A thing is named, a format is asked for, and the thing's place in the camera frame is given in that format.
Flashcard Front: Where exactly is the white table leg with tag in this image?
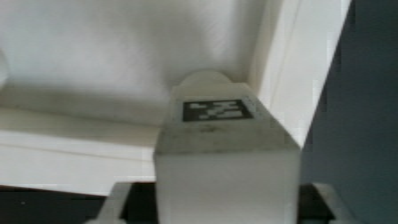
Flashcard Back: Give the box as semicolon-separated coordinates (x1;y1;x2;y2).
154;71;299;224

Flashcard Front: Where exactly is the white square tabletop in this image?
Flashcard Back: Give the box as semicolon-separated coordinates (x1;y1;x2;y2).
0;0;353;195

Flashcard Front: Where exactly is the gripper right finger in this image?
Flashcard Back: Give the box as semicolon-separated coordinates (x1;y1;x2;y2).
296;183;355;224

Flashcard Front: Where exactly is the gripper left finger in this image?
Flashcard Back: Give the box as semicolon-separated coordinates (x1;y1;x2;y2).
84;182;157;224

